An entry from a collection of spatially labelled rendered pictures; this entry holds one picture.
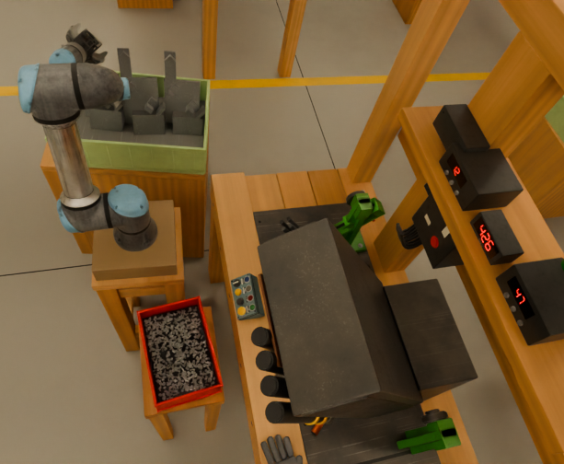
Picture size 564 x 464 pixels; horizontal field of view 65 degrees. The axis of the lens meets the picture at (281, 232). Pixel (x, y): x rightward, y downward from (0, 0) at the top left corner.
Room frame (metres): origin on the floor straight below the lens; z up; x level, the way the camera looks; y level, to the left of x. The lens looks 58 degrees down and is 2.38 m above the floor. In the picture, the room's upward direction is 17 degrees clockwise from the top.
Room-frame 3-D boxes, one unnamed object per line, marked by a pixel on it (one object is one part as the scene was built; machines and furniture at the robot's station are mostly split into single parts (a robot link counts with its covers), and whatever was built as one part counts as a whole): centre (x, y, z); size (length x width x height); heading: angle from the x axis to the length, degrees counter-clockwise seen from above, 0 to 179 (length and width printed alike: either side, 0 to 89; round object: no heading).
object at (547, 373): (0.70, -0.54, 1.52); 0.90 x 0.25 x 0.04; 27
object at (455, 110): (0.94, -0.37, 1.59); 0.15 x 0.07 x 0.07; 27
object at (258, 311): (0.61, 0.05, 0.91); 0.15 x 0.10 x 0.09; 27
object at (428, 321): (0.54, -0.48, 1.07); 0.30 x 0.18 x 0.34; 27
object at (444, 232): (0.77, -0.44, 1.42); 0.17 x 0.12 x 0.15; 27
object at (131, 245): (0.71, 0.50, 0.98); 0.15 x 0.15 x 0.10
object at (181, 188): (1.29, 0.80, 0.39); 0.68 x 0.52 x 0.79; 107
